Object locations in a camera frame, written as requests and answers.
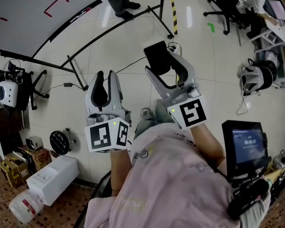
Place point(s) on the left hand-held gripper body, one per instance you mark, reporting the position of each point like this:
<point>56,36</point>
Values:
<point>102,136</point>

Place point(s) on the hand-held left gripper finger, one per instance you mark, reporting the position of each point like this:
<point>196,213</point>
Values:
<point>91,96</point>
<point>116,96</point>

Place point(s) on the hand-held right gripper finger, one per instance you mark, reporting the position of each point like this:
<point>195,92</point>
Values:
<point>186,68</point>
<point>160,87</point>

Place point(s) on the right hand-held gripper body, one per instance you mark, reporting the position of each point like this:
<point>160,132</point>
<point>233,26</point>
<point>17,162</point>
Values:
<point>192,113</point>

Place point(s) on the person's right forearm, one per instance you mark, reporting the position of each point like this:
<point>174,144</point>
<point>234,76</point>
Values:
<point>209,146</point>

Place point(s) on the person's left forearm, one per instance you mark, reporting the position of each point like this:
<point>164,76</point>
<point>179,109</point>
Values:
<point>120,170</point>

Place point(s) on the whiteboard with black wheeled stand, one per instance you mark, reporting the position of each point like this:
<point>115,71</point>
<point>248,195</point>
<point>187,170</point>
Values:
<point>23,25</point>

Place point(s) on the white power strip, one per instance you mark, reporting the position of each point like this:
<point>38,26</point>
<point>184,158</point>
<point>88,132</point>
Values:
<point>173,48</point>

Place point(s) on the black power adapter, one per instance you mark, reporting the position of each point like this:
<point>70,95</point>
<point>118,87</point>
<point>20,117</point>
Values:
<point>68,84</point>

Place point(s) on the person's left leg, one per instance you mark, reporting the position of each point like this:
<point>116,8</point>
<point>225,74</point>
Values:
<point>145,125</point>

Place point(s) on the black round grille device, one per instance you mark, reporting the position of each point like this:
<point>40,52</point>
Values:
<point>59,142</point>

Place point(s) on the green floor tape mark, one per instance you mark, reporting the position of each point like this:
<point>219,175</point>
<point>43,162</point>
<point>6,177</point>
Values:
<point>211,27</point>

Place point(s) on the yellow black hazard tape strip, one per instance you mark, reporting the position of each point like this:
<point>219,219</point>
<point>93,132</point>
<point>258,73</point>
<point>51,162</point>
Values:
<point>173,11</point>

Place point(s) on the black chest-mounted monitor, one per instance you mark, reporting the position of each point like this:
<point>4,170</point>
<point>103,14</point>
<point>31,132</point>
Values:
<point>248,144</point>

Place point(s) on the brown patterned box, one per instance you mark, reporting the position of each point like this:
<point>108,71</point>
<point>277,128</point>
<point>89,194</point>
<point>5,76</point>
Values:
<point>41,158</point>

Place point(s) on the long white box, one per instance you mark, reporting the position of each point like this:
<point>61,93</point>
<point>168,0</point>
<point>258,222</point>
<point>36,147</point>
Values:
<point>52,179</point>

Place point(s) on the black chair with gear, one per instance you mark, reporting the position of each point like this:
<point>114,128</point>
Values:
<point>26,87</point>

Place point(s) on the small white gadget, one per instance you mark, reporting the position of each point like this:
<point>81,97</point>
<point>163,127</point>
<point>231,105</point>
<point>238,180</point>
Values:
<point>34,143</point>

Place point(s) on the white and black headset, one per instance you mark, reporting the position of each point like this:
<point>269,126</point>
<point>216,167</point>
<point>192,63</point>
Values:
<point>256,78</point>

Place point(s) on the black office chair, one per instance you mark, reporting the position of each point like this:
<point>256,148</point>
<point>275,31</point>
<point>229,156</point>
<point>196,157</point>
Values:
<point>224,6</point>

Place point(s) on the person's light t-shirt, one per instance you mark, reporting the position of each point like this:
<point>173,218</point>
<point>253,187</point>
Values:
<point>171,184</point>

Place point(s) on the cardboard box with yellow tape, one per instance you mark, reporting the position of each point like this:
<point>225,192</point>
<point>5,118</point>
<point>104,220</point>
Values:
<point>13,170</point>

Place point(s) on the desk with white legs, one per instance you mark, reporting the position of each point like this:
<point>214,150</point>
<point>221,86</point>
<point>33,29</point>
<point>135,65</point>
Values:
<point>279,32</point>

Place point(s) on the clear plastic jug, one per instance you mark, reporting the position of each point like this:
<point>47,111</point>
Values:
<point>26,206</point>

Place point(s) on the open laptop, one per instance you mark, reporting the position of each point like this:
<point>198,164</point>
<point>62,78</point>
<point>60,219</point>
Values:
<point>279,9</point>

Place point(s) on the white round camera unit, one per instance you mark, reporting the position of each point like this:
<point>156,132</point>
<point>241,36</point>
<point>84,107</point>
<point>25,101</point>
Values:
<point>7,94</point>

